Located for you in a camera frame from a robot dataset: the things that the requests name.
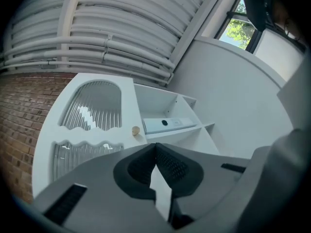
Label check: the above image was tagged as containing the white wall cabinet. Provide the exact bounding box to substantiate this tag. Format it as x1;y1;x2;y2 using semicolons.
31;73;148;199

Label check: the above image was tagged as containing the flat white device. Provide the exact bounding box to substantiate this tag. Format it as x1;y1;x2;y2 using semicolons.
142;117;197;135

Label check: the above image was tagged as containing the black head-mounted camera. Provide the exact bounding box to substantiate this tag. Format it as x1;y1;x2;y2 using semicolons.
242;0;272;33

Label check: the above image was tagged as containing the bundle of white ceiling pipes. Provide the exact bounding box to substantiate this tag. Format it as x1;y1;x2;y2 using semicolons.
0;36;176;86

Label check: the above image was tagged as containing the black framed window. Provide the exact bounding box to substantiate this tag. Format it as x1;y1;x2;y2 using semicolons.
215;0;264;54

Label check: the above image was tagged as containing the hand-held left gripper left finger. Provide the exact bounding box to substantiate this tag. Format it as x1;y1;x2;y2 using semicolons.
33;143;170;233

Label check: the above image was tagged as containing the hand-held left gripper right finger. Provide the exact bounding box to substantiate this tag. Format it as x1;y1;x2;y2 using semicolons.
156;142;252;233

